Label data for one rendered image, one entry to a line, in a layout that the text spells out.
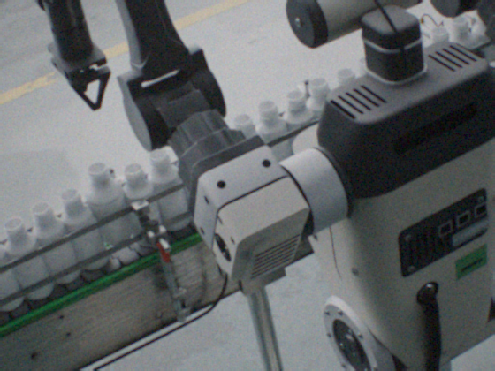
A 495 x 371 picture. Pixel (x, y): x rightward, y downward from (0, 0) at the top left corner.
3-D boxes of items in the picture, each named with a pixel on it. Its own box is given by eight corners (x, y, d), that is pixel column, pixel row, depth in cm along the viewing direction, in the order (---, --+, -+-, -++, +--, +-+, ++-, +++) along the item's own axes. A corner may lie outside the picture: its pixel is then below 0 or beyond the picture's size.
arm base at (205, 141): (269, 142, 115) (257, 193, 126) (232, 87, 118) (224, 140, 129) (197, 176, 113) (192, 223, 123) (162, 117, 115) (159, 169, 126)
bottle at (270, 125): (267, 165, 214) (253, 97, 204) (296, 164, 212) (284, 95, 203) (262, 184, 209) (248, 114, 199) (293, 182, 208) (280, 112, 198)
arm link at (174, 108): (177, 139, 118) (218, 120, 120) (135, 71, 122) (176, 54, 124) (175, 177, 127) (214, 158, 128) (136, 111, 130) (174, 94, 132)
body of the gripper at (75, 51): (71, 82, 160) (59, 42, 155) (49, 54, 167) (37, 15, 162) (110, 66, 161) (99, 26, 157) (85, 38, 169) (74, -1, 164)
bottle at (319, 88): (323, 162, 211) (312, 94, 201) (308, 149, 216) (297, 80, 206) (348, 152, 213) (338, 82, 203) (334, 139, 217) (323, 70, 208)
